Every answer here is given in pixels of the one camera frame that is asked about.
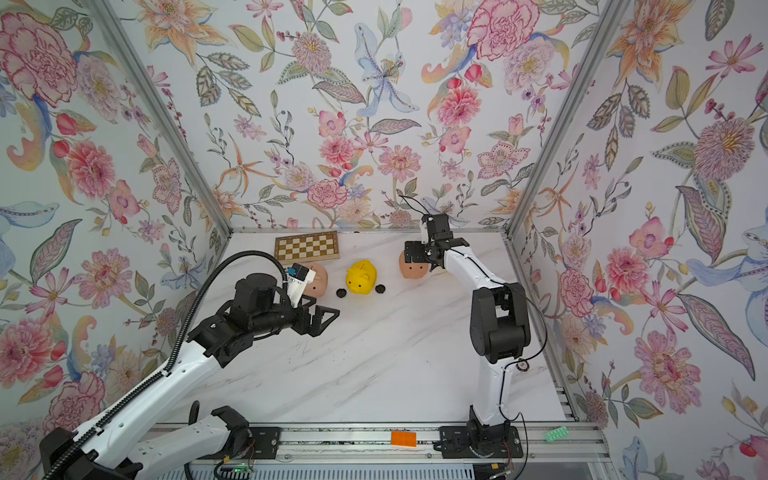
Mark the pink piggy bank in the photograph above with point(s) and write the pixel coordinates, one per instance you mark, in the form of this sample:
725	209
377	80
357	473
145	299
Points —
317	288
412	270

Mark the yellow piggy bank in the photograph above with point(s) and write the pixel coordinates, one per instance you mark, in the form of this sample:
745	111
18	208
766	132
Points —
361	277

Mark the round table hole cap near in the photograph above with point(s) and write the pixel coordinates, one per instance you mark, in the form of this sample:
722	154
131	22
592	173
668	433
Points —
523	365

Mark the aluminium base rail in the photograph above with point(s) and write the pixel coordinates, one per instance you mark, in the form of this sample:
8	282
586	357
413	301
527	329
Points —
304	443

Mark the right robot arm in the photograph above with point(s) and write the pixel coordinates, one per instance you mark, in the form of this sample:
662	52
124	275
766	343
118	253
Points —
499	325

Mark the green connector on rail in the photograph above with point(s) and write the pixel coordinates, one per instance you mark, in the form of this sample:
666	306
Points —
556	434

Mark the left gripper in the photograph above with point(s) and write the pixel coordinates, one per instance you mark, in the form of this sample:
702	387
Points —
316	328

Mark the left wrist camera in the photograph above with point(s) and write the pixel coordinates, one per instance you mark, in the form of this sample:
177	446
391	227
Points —
299	277

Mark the orange tag on rail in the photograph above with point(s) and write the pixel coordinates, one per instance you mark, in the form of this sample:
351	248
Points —
405	439

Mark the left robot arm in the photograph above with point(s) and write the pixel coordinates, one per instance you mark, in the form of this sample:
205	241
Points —
112	445

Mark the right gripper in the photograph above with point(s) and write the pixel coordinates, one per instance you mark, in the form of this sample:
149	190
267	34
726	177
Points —
409	250

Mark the wooden chessboard box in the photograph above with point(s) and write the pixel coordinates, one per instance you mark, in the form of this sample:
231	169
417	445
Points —
310	247

